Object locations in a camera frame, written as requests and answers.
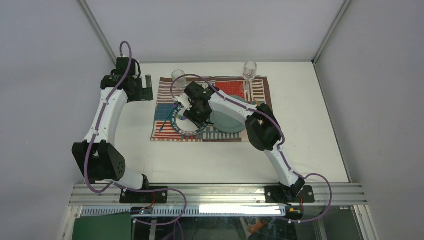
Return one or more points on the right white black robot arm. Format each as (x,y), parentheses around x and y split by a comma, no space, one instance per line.
(263,131)

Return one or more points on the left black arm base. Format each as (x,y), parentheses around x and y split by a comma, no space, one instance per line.
(158,196)

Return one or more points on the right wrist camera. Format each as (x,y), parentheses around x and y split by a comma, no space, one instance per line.
(184,100)

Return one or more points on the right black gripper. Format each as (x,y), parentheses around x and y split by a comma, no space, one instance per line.
(199,121)

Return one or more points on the orange object below table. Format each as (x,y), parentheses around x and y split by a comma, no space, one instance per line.
(255,224)

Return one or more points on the brown striped placemat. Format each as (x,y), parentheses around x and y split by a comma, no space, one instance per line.
(232,85)

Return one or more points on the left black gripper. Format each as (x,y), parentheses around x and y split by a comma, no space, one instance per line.
(144,94)

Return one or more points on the aluminium front rail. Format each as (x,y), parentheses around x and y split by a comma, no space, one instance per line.
(336,194)

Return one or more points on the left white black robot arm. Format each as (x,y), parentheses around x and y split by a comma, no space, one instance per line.
(96,156)

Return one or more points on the white green-rimmed small plate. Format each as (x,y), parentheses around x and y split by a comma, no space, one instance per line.
(183,126)

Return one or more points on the white slotted cable duct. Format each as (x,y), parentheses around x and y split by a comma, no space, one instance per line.
(203,210)

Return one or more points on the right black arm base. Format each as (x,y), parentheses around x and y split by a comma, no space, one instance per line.
(276,195)

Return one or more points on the large teal plate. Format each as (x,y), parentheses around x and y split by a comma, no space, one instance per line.
(228,124)

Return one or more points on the clear wine glass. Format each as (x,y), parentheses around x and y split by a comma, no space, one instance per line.
(249,74)

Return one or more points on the clear plastic cup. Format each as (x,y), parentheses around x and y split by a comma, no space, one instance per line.
(178,78)

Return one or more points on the green board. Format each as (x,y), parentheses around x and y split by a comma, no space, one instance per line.
(106,227)

